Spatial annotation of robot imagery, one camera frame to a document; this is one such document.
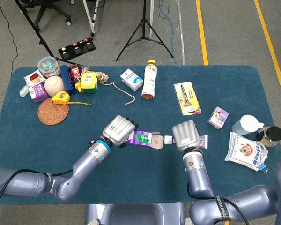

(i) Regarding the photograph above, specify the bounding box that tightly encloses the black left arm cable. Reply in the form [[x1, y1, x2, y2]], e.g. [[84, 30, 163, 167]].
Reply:
[[0, 168, 73, 225]]

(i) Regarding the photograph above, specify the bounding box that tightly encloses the white lidded cup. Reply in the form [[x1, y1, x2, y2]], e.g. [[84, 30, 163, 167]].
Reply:
[[231, 114, 265, 136]]

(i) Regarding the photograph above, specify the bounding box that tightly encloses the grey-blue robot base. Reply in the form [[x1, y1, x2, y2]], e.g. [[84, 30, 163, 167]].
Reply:
[[84, 202, 186, 225]]

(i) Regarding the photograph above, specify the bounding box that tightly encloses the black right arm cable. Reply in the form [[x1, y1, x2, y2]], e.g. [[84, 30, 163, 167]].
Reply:
[[186, 181, 246, 225]]

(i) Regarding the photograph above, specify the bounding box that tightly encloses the clear tub with clips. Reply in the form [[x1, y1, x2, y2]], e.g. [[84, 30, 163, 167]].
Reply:
[[37, 56, 61, 78]]

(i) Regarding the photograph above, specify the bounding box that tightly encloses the black foot pedal board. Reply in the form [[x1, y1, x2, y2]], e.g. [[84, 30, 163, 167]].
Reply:
[[58, 37, 97, 60]]

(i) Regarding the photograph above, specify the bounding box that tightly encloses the glass jar black lid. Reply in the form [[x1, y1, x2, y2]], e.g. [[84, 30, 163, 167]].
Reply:
[[255, 126, 281, 148]]

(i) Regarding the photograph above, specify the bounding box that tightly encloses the blue floor cable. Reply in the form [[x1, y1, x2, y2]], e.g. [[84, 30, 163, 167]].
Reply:
[[158, 0, 178, 66]]

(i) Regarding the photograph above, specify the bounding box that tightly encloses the purple white toothpaste tube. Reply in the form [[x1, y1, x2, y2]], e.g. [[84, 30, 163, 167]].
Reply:
[[163, 135, 208, 150]]

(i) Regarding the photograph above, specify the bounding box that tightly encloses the purple white drink carton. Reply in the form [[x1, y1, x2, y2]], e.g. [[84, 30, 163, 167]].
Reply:
[[29, 83, 49, 103]]

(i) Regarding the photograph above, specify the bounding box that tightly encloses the black slanted light stand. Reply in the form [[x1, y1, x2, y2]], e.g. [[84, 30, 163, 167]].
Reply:
[[14, 0, 85, 67]]

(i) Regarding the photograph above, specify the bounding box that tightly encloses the purple fruit print box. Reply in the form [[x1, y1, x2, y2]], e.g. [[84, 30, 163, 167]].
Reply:
[[207, 106, 229, 129]]

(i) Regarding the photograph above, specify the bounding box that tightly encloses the yellow razor blister pack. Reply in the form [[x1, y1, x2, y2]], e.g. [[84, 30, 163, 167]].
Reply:
[[173, 81, 202, 116]]

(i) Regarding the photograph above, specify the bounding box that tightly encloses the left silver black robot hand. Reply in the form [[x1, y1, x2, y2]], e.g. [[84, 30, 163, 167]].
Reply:
[[101, 114, 139, 148]]

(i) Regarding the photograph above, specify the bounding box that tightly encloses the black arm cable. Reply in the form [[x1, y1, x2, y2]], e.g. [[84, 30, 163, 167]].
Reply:
[[186, 181, 246, 225], [0, 168, 73, 225]]

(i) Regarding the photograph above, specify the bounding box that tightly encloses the beige round bowl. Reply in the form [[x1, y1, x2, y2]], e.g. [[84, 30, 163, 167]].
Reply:
[[44, 75, 65, 97]]

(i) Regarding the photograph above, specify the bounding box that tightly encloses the black office chair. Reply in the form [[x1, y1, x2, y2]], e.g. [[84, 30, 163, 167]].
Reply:
[[18, 0, 76, 31]]

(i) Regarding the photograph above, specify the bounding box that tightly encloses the purple green toothpaste box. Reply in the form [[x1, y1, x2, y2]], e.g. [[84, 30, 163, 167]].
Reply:
[[125, 130, 164, 149]]

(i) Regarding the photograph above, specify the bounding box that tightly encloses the white rice bag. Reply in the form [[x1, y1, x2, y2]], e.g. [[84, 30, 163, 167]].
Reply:
[[224, 131, 269, 171]]

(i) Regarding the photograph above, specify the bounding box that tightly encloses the white blue milk carton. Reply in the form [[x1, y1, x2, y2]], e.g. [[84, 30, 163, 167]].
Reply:
[[120, 68, 144, 92]]

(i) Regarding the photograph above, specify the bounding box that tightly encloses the white red pudding pack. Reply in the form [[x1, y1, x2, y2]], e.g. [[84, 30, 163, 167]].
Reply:
[[23, 69, 46, 87]]

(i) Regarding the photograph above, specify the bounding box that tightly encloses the yellow capped drink bottle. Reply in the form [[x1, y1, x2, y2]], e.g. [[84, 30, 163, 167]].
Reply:
[[141, 60, 158, 100]]

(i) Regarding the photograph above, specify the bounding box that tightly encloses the yellow green lidded container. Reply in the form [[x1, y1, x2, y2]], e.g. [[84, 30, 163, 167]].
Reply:
[[80, 72, 98, 94]]

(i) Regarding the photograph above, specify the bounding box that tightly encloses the black floor cable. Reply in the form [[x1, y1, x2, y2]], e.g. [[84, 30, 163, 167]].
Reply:
[[0, 0, 19, 106]]

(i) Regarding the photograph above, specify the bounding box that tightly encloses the white metal frame leg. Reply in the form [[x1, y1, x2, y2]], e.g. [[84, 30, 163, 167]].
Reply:
[[81, 0, 100, 37]]

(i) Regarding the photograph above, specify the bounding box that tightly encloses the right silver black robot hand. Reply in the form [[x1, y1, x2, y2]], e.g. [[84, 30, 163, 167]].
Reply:
[[172, 120, 202, 153]]

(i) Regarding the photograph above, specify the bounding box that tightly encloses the braided beige rope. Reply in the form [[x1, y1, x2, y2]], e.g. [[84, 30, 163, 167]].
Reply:
[[81, 67, 136, 106]]

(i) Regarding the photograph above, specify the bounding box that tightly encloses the black camera tripod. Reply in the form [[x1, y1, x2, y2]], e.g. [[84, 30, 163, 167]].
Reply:
[[115, 0, 174, 62]]

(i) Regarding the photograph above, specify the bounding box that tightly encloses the dark blue rectangular box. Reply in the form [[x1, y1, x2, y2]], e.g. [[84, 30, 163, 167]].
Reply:
[[59, 65, 77, 96]]

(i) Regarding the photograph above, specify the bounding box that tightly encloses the dark blue carpet mat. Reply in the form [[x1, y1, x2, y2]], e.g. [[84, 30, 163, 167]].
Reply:
[[0, 65, 281, 206]]

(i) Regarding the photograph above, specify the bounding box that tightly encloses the round woven brown coaster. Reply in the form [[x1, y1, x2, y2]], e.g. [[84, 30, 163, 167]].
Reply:
[[37, 97, 70, 126]]

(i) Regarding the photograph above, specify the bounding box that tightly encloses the yellow tape measure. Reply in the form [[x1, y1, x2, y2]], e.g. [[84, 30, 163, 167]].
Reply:
[[52, 91, 92, 106]]

